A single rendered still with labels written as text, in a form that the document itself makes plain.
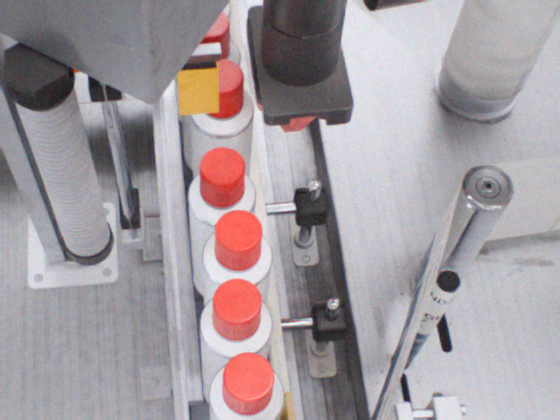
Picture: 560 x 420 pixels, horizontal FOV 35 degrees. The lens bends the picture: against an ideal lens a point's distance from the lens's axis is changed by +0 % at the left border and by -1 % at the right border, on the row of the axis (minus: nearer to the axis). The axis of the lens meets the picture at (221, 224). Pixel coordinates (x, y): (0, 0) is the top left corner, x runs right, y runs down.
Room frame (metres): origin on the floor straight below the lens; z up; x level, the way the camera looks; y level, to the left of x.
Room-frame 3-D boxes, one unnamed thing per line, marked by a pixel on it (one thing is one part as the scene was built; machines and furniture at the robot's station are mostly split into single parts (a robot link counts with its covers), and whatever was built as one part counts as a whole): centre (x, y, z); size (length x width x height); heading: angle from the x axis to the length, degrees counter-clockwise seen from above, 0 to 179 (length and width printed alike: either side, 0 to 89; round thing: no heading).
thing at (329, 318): (0.27, -0.08, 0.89); 0.06 x 0.03 x 0.12; 96
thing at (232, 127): (0.40, 0.00, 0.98); 0.05 x 0.05 x 0.20
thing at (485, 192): (0.32, -0.19, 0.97); 0.05 x 0.05 x 0.19
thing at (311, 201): (0.38, -0.08, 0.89); 0.03 x 0.03 x 0.12; 6
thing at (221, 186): (0.32, 0.00, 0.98); 0.05 x 0.05 x 0.20
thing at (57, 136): (0.26, 0.09, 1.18); 0.04 x 0.04 x 0.21
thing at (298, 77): (0.40, -0.06, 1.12); 0.10 x 0.07 x 0.07; 7
